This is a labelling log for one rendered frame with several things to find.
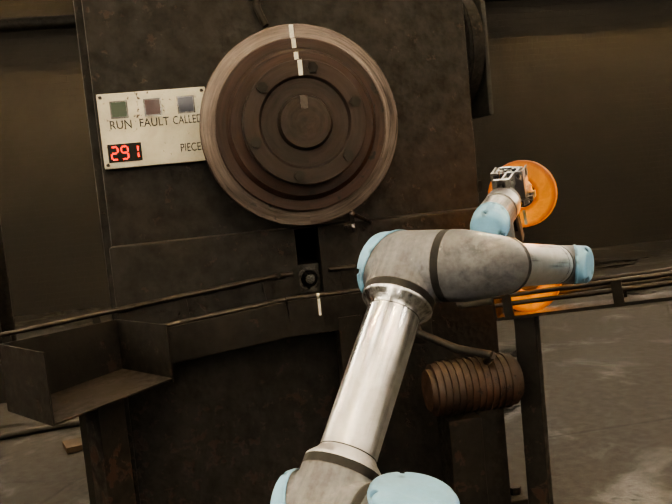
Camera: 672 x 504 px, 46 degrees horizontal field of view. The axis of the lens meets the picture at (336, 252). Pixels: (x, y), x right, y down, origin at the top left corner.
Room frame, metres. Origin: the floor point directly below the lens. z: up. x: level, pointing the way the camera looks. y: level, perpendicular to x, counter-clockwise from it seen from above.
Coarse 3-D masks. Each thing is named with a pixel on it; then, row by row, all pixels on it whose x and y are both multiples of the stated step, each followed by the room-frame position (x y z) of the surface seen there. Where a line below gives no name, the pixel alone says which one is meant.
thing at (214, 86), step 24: (288, 24) 1.87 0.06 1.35; (240, 48) 1.85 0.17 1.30; (360, 48) 1.89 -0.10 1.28; (216, 72) 1.84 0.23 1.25; (216, 96) 1.84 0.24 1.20; (384, 96) 1.90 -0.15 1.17; (216, 144) 1.83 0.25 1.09; (384, 144) 1.90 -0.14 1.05; (216, 168) 1.83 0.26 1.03; (384, 168) 1.90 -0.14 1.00; (240, 192) 1.84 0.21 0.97; (360, 192) 1.89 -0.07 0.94; (264, 216) 1.85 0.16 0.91; (288, 216) 1.86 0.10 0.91; (312, 216) 1.87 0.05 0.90; (336, 216) 1.88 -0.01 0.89
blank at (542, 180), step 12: (528, 168) 1.82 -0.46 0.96; (540, 168) 1.81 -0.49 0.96; (528, 180) 1.82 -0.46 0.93; (540, 180) 1.81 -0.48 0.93; (552, 180) 1.80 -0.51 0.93; (540, 192) 1.81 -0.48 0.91; (552, 192) 1.80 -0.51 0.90; (540, 204) 1.81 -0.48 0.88; (552, 204) 1.80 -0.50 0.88; (528, 216) 1.82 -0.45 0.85; (540, 216) 1.81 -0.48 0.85
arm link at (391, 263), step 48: (384, 240) 1.26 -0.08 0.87; (432, 240) 1.21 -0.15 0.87; (384, 288) 1.20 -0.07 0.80; (432, 288) 1.20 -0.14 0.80; (384, 336) 1.16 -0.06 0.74; (384, 384) 1.12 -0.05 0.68; (336, 432) 1.08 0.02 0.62; (384, 432) 1.10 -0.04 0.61; (288, 480) 1.05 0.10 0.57; (336, 480) 1.02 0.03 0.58
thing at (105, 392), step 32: (128, 320) 1.69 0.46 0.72; (0, 352) 1.55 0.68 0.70; (32, 352) 1.44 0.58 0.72; (64, 352) 1.64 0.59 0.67; (96, 352) 1.69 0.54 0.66; (128, 352) 1.70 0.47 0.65; (160, 352) 1.61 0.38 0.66; (32, 384) 1.45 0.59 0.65; (64, 384) 1.63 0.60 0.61; (96, 384) 1.63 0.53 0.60; (128, 384) 1.59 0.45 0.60; (32, 416) 1.46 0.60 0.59; (64, 416) 1.44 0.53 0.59; (96, 416) 1.55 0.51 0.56; (96, 448) 1.56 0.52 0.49; (128, 448) 1.58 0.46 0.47; (96, 480) 1.57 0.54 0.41; (128, 480) 1.57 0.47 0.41
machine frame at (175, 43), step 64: (128, 0) 1.96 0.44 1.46; (192, 0) 1.98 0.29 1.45; (320, 0) 2.03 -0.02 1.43; (384, 0) 2.06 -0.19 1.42; (448, 0) 2.09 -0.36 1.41; (128, 64) 1.95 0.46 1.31; (192, 64) 1.98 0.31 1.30; (384, 64) 2.06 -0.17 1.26; (448, 64) 2.09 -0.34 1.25; (448, 128) 2.08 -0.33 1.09; (128, 192) 1.95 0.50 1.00; (192, 192) 1.97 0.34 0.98; (384, 192) 2.05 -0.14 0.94; (448, 192) 2.08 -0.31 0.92; (128, 256) 1.89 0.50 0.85; (192, 256) 1.92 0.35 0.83; (256, 256) 1.94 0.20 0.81; (320, 256) 1.97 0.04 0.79; (448, 320) 2.02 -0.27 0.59; (192, 384) 1.91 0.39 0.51; (256, 384) 1.94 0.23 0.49; (320, 384) 1.96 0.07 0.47; (192, 448) 1.91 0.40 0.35; (256, 448) 1.93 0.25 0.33; (384, 448) 1.99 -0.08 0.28
